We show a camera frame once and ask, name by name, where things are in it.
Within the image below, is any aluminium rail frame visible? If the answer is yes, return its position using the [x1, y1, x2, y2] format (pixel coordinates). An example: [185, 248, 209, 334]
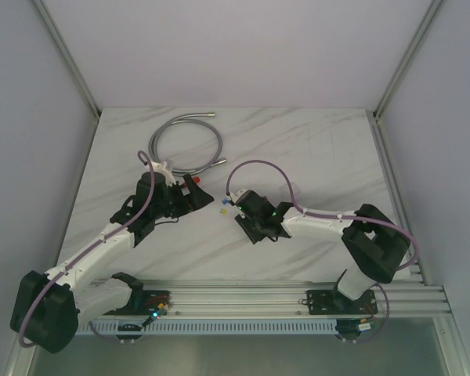
[144, 280, 451, 319]

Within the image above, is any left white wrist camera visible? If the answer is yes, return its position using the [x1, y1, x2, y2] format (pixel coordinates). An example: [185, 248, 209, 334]
[147, 161, 178, 187]

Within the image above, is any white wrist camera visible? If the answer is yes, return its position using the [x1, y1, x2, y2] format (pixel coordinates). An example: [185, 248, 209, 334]
[226, 189, 248, 206]
[147, 161, 178, 187]

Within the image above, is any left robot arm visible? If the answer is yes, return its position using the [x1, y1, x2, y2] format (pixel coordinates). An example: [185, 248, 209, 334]
[10, 172, 214, 353]

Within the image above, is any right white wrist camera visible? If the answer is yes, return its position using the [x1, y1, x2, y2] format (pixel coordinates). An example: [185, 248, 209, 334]
[226, 189, 248, 206]

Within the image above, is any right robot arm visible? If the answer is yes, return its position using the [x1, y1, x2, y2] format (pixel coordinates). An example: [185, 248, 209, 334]
[228, 190, 410, 313]

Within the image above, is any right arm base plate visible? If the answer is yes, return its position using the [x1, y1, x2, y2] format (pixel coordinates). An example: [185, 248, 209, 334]
[301, 290, 378, 316]

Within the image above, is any white slotted cable duct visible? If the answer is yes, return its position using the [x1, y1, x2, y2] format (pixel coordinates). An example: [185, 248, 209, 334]
[76, 318, 338, 336]

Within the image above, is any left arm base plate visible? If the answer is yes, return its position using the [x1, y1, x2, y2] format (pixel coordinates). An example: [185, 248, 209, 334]
[104, 290, 171, 316]

